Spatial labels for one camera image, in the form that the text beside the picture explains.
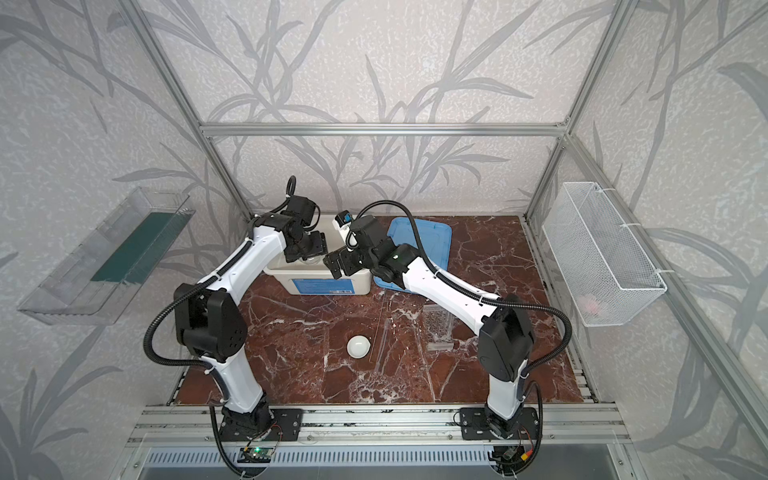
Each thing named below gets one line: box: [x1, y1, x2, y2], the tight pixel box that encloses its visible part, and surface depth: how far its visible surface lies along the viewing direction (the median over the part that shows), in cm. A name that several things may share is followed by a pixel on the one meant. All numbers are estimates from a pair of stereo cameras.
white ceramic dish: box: [346, 335, 371, 359], surface depth 87 cm
